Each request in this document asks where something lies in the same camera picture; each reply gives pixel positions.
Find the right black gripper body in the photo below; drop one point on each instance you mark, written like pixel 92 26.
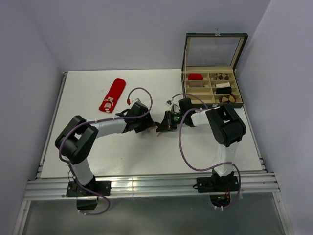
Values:
pixel 176 118

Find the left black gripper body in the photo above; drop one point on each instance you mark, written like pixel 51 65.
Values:
pixel 144 123

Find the beige sock brown toe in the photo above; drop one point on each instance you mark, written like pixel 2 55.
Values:
pixel 154 130

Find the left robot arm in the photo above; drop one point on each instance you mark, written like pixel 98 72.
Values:
pixel 76 140

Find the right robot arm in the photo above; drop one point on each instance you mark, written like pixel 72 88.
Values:
pixel 227 128

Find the rolled red sock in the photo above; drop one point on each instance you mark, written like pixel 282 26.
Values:
pixel 195 76

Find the black compartment storage box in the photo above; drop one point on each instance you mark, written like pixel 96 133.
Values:
pixel 208 54

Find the red sock white pattern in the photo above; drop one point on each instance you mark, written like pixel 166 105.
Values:
pixel 110 101

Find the rolled white black sock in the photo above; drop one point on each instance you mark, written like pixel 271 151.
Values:
pixel 223 85

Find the rolled checkered sock upper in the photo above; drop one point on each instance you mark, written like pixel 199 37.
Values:
pixel 221 76

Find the rolled checkered sock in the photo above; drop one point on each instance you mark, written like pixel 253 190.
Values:
pixel 231 98
pixel 221 76

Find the rolled checkered sock lower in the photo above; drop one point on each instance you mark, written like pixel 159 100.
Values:
pixel 231 98

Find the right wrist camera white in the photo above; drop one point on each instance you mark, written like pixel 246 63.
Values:
pixel 170 102

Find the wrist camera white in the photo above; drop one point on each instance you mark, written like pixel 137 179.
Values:
pixel 131 101
pixel 170 102

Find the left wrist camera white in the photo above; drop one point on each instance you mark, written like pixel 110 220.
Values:
pixel 131 101

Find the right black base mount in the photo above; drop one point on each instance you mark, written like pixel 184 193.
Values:
pixel 221 189

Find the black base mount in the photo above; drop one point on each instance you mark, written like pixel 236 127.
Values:
pixel 76 191
pixel 221 189

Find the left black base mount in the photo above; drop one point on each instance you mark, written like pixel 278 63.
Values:
pixel 76 191

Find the aluminium frame rail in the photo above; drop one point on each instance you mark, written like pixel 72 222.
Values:
pixel 148 186

